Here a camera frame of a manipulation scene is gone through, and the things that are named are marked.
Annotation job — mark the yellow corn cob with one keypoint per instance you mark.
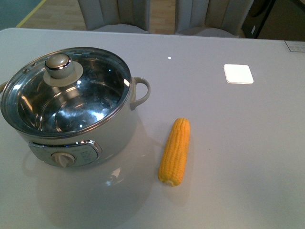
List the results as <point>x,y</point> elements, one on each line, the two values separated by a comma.
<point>173,162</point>

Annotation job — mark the glass pot lid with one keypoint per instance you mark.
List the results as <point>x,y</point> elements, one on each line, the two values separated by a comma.
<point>34,106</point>

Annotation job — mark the white electric cooking pot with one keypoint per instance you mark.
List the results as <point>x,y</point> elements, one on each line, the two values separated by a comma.
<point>97,144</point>

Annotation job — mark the left beige upholstered chair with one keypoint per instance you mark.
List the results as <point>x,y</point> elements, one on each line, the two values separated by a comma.
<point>127,16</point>

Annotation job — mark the beige upholstered chair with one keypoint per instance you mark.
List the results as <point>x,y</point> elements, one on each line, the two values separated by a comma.
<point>210,18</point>
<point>127,16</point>

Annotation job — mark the right beige upholstered chair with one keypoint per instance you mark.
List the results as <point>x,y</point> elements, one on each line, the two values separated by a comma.
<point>210,18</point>

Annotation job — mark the black washing machine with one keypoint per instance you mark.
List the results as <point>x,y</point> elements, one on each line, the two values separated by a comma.
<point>256,17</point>

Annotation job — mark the label sticker on table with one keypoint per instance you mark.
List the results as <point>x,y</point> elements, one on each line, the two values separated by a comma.
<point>296,46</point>

